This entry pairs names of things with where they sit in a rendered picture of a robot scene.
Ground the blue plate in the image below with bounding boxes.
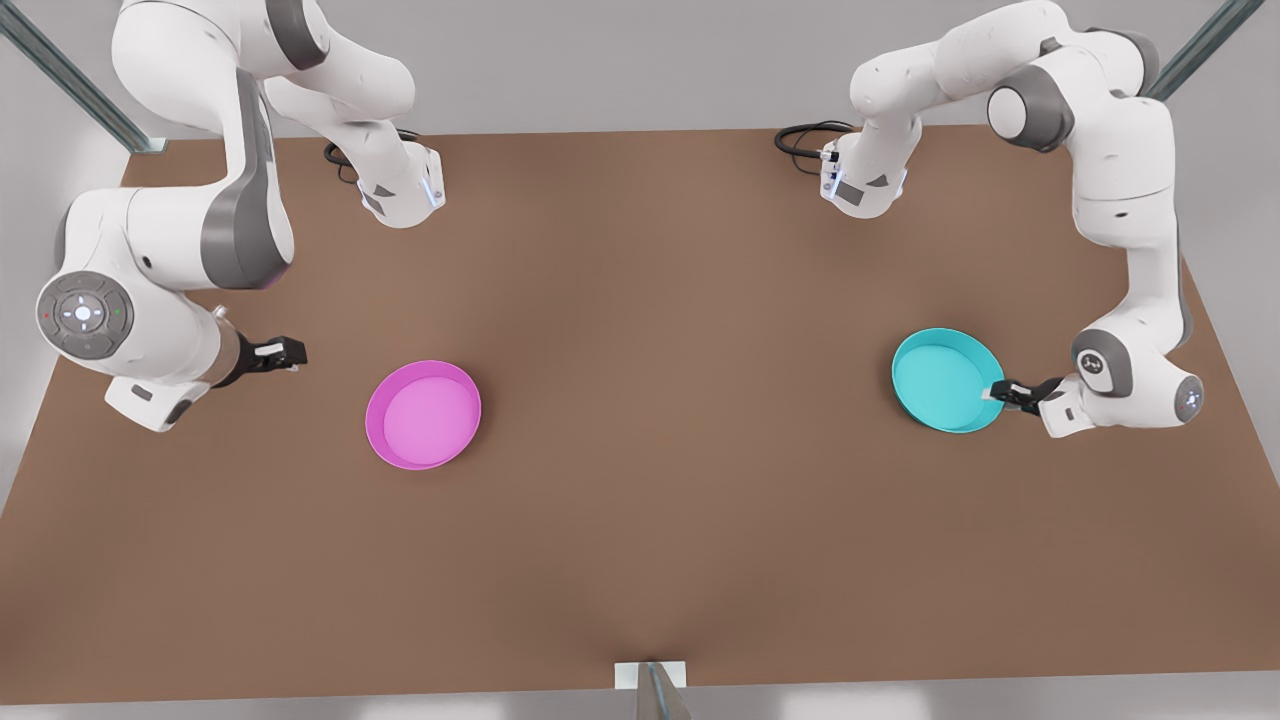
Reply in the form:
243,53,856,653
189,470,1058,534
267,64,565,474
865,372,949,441
891,327,1008,435

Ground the pink plate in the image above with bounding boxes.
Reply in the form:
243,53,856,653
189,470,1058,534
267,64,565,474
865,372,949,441
364,359,484,472

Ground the black right arm cable loop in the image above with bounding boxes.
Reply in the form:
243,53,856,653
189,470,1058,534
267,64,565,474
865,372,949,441
322,128,422,187

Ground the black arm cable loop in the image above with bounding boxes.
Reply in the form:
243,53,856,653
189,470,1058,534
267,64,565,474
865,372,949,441
322,128,422,187
774,120,857,178

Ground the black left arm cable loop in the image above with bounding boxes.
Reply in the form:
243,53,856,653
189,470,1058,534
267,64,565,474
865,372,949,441
774,120,857,178

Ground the silver frame post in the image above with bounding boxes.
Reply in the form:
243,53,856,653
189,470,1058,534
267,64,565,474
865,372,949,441
613,659,693,720
1143,0,1268,102
0,0,168,155

